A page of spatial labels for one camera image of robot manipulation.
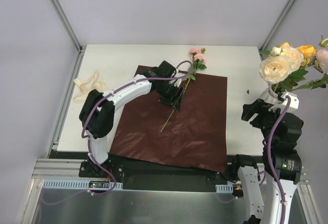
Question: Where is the left aluminium frame post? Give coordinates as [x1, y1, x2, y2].
[49, 0, 83, 53]

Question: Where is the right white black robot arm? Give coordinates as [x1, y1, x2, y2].
[231, 97, 304, 223]

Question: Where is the artificial flower bouquet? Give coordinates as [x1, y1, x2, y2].
[159, 47, 208, 133]

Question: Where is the yellow rose stem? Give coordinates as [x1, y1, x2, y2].
[279, 42, 317, 68]

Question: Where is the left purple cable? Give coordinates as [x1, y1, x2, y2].
[40, 60, 195, 205]

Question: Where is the right aluminium frame post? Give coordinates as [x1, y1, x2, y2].
[258, 0, 297, 55]

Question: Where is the red wrapping paper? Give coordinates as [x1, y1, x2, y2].
[110, 73, 228, 173]

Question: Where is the white cream rose stem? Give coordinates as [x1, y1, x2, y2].
[259, 43, 308, 94]

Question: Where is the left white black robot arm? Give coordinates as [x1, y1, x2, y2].
[79, 60, 190, 177]

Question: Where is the white cable duct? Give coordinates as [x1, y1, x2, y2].
[215, 184, 234, 194]
[43, 179, 123, 191]

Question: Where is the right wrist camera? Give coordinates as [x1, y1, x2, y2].
[276, 92, 299, 112]

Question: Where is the pink rose stem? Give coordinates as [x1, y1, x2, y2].
[294, 36, 327, 90]

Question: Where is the purple cable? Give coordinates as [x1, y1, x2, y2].
[40, 60, 195, 205]
[215, 95, 293, 224]

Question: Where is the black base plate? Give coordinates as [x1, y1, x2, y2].
[48, 149, 262, 199]

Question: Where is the cream ribbon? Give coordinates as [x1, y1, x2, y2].
[73, 70, 108, 104]

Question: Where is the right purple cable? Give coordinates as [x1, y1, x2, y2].
[215, 95, 293, 224]

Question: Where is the white ribbed vase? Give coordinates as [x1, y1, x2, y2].
[259, 86, 279, 105]

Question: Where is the right white cable duct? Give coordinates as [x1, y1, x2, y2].
[215, 184, 234, 194]

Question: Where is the left white cable duct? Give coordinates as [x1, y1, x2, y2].
[43, 179, 123, 191]

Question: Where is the aluminium frame post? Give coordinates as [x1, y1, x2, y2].
[258, 0, 297, 55]
[49, 0, 83, 53]

